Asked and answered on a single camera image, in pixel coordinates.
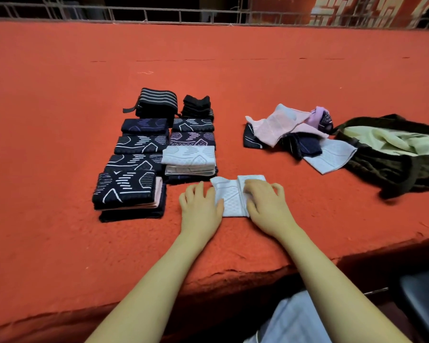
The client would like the person's left hand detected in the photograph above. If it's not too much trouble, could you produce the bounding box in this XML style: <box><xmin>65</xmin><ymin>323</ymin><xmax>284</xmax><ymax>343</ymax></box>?
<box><xmin>179</xmin><ymin>181</ymin><xmax>225</xmax><ymax>243</ymax></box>

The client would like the person's right hand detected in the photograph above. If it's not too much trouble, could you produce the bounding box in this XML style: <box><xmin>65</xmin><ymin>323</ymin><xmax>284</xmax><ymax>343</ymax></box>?
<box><xmin>243</xmin><ymin>178</ymin><xmax>301</xmax><ymax>240</ymax></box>

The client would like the single pale pink sock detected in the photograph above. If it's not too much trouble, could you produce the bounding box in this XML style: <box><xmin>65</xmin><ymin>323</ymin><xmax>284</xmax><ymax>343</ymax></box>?
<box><xmin>245</xmin><ymin>103</ymin><xmax>328</xmax><ymax>148</ymax></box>
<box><xmin>118</xmin><ymin>176</ymin><xmax>164</xmax><ymax>210</ymax></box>

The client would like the single navy purple-cuffed sock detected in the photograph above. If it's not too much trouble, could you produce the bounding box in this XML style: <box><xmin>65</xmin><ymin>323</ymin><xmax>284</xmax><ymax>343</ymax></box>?
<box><xmin>99</xmin><ymin>183</ymin><xmax>167</xmax><ymax>223</ymax></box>

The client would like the single black purple-lined sock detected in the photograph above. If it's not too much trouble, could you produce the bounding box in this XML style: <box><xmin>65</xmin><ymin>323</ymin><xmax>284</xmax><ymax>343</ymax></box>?
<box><xmin>169</xmin><ymin>131</ymin><xmax>217</xmax><ymax>147</ymax></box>

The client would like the single black white-lined sock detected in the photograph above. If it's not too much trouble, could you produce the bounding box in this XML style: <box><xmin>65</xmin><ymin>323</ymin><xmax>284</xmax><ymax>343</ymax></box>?
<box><xmin>92</xmin><ymin>171</ymin><xmax>158</xmax><ymax>209</ymax></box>

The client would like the single black grey-striped sock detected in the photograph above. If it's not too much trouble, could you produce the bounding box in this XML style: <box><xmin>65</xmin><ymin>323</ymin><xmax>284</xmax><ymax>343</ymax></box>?
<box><xmin>172</xmin><ymin>118</ymin><xmax>215</xmax><ymax>132</ymax></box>

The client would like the person's right forearm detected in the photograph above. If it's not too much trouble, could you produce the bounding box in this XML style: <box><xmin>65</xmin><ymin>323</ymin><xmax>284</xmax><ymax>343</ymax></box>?
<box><xmin>279</xmin><ymin>228</ymin><xmax>410</xmax><ymax>343</ymax></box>

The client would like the person's left forearm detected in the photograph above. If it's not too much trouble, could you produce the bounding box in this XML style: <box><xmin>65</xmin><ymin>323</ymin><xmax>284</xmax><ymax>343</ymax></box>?
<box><xmin>86</xmin><ymin>235</ymin><xmax>210</xmax><ymax>343</ymax></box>

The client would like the person's pale blue clothing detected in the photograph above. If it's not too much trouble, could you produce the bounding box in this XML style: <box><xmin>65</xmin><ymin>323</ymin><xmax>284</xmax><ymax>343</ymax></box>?
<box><xmin>245</xmin><ymin>291</ymin><xmax>331</xmax><ymax>343</ymax></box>

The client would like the single navy striped sock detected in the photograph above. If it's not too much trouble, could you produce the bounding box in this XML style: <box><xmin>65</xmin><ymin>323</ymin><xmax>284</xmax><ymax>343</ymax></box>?
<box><xmin>282</xmin><ymin>132</ymin><xmax>324</xmax><ymax>161</ymax></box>

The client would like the dark grey seat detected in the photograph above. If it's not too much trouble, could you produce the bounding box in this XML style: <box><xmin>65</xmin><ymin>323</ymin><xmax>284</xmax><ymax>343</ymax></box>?
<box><xmin>397</xmin><ymin>268</ymin><xmax>429</xmax><ymax>343</ymax></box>

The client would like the red banner with white print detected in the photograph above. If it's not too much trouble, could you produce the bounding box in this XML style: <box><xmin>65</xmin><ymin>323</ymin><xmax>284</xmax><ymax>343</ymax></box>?
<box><xmin>250</xmin><ymin>0</ymin><xmax>429</xmax><ymax>28</ymax></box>

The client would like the grey metal truss tower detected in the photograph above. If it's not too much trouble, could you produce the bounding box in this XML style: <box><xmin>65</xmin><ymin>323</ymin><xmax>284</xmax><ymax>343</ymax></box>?
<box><xmin>46</xmin><ymin>0</ymin><xmax>69</xmax><ymax>20</ymax></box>

